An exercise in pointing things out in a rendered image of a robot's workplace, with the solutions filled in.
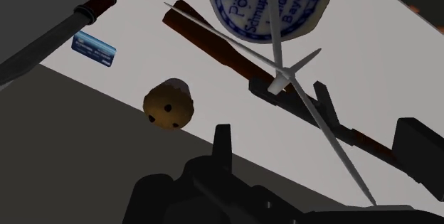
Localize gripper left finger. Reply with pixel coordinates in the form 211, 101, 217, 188
121, 123, 233, 224

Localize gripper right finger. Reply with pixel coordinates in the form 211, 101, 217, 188
303, 117, 444, 224

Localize brown chocolate chip muffin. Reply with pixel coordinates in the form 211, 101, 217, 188
142, 78, 195, 131

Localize white wind turbine model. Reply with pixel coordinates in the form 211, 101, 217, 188
164, 0, 378, 206

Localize brown and black toy rifle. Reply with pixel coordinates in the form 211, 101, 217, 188
162, 0, 423, 183

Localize black knife with brown handle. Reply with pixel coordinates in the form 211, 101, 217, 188
0, 0, 117, 86

